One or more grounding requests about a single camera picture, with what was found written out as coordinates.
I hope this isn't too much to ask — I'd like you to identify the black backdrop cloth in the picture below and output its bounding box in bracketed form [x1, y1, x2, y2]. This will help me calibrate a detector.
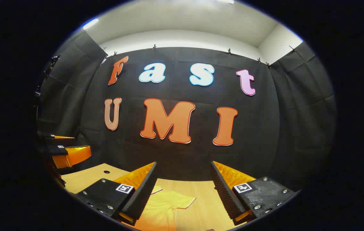
[36, 30, 338, 193]

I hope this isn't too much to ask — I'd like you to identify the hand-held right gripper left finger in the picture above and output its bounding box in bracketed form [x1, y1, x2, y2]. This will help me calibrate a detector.
[75, 161, 158, 226]

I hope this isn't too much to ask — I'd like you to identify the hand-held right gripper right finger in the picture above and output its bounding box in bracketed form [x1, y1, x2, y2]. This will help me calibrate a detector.
[210, 160, 297, 226]

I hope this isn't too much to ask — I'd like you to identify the orange collared T-shirt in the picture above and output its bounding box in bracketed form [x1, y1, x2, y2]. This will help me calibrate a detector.
[136, 185, 197, 231]

